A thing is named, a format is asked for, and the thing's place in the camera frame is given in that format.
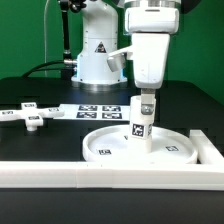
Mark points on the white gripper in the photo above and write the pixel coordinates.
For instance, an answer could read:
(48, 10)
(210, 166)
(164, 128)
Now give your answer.
(150, 29)

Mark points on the white round table top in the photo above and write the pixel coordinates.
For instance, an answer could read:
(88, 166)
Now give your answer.
(111, 144)

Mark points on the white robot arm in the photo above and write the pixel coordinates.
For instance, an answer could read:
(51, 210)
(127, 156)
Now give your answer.
(100, 26)

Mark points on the white sheet with markers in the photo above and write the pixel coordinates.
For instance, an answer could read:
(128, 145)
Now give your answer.
(95, 112)

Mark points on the white L-shaped fence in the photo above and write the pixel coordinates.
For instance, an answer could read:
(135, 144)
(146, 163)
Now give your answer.
(207, 174)

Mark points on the white cross-shaped table base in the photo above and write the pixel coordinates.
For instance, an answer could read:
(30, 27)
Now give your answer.
(31, 114)

